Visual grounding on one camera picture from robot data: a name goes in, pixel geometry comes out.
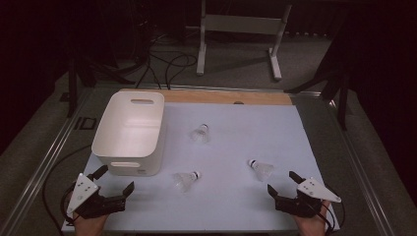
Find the black tripod stand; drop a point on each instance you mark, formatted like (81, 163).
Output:
(342, 98)
(72, 85)

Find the light blue table mat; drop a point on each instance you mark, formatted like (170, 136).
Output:
(236, 196)

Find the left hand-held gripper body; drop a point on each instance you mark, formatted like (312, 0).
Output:
(86, 196)

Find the person's left hand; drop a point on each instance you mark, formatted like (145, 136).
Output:
(89, 226)

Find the metal floor rail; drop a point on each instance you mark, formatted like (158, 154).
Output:
(39, 170)
(209, 88)
(364, 173)

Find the white plastic storage box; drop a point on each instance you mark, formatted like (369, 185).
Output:
(131, 131)

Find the white metal stand frame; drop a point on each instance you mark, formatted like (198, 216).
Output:
(242, 24)

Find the person's right hand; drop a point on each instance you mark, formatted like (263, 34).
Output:
(313, 226)

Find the white shuttlecock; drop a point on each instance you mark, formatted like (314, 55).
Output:
(262, 169)
(200, 134)
(185, 181)

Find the black floor socket frame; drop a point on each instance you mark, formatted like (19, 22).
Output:
(85, 123)

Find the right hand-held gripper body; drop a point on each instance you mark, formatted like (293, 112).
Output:
(303, 205)

